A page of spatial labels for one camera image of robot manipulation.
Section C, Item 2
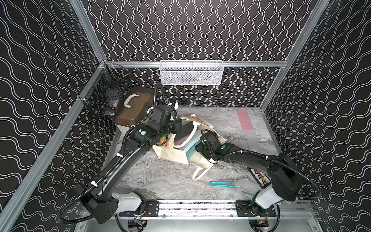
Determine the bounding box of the cream canvas tote bag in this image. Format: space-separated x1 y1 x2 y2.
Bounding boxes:
153 114 216 181

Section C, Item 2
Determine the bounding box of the translucent clear pencil case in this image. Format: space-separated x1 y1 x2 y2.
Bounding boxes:
244 130 261 152

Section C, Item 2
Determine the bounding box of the pink pencil case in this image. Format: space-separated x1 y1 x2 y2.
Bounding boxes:
237 109 254 131

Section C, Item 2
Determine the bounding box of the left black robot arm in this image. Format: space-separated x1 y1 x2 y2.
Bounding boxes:
57 83 181 224

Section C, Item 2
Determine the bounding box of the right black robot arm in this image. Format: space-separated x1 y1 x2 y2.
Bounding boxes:
196 129 322 211

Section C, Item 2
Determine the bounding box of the teal white book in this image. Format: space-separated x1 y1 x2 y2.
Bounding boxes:
174 121 201 160

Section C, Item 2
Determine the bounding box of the teal utility knife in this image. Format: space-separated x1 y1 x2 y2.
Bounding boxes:
209 181 235 188

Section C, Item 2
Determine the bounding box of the brown lidded storage box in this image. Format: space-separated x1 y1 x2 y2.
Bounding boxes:
114 86 155 127

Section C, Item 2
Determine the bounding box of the black card with brown items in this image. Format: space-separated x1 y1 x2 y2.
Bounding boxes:
249 169 271 189

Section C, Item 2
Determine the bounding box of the white wire mesh basket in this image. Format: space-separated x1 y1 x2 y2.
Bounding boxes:
159 60 224 86

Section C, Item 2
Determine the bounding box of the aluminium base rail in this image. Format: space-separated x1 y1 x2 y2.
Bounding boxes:
82 199 315 218

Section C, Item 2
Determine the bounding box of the black wire basket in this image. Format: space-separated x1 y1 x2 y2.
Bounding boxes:
82 65 132 118

